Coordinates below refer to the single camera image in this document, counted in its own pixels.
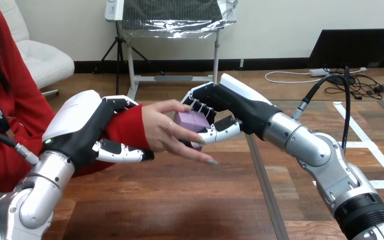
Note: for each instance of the black tripod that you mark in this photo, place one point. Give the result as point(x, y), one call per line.
point(119, 53)

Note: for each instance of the person's forearm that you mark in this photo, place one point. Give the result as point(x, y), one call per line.
point(125, 129)

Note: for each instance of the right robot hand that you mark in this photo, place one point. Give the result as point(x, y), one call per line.
point(241, 99)

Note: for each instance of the white cushioned chair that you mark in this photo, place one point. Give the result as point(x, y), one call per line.
point(36, 49)

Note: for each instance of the person's body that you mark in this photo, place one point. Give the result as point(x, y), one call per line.
point(10, 99)

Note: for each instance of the dark screen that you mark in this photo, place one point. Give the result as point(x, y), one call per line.
point(351, 48)

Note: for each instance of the person's hand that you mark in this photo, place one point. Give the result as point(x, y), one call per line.
point(165, 130)

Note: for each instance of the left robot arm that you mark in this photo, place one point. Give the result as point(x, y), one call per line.
point(29, 198)

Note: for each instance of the purple block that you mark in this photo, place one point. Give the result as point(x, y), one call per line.
point(192, 121)

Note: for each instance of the white desk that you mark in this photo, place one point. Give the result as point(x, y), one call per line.
point(165, 66)

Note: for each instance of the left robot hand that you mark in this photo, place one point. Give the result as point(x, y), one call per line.
point(76, 122)

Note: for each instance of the white power strip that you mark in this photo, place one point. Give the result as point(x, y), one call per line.
point(319, 72)

